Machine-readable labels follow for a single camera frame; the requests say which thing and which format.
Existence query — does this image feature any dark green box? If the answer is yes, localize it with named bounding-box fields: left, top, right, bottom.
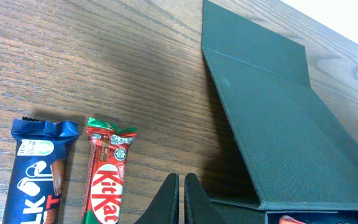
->
left=201, top=1, right=358, bottom=223

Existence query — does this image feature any blue Dairy Milk bar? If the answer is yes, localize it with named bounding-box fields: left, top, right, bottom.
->
left=2, top=117, right=79, bottom=224

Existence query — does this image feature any red Hacks candy bag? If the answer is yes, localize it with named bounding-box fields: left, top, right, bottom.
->
left=279, top=215, right=306, bottom=224

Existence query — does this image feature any KitKat Milo chunky bar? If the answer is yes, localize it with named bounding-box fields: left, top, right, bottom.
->
left=81, top=118, right=137, bottom=224

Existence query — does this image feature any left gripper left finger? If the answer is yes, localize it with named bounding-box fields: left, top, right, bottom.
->
left=135, top=173, right=180, bottom=224

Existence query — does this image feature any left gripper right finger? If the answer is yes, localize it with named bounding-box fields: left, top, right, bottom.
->
left=185, top=173, right=226, bottom=224

